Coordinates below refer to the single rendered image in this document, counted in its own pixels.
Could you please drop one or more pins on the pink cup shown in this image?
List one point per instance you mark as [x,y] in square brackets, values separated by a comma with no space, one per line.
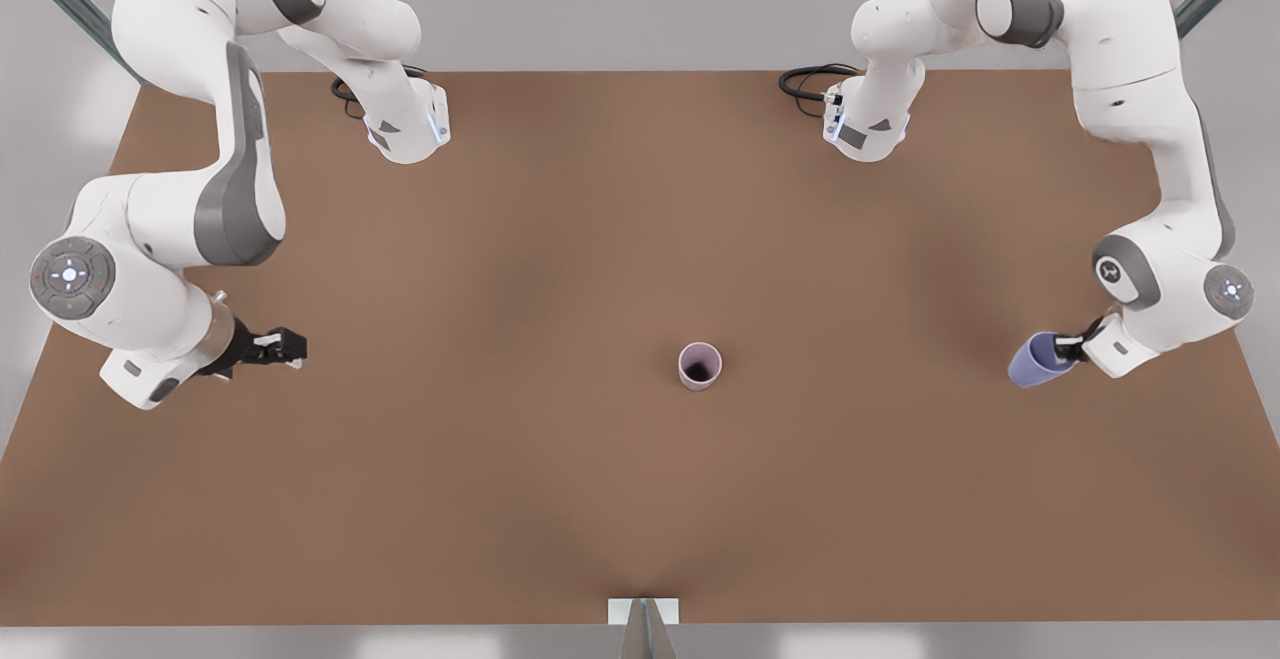
[700,366]

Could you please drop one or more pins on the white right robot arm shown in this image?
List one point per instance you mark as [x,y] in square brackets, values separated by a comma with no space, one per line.
[170,209]

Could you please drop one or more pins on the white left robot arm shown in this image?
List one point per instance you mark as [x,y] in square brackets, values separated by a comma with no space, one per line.
[1140,79]

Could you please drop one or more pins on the purple cup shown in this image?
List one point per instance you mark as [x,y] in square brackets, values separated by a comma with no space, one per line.
[1038,360]

